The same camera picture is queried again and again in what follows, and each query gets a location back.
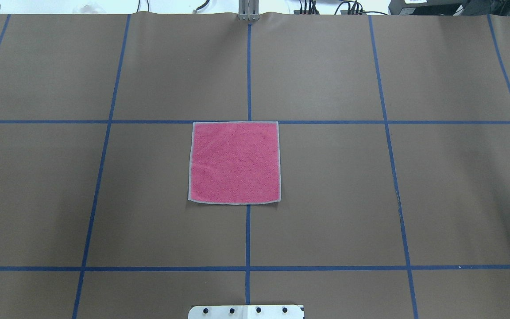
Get pink towel with grey hem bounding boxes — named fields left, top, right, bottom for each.
left=188, top=121, right=282, bottom=205

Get black equipment box on bench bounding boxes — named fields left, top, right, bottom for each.
left=388, top=0, right=510, bottom=16

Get aluminium camera mast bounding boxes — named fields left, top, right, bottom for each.
left=238, top=0, right=260, bottom=22

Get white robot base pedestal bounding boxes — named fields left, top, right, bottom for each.
left=188, top=304, right=305, bottom=319

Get black cables behind table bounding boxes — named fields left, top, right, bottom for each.
left=293, top=0, right=389, bottom=16

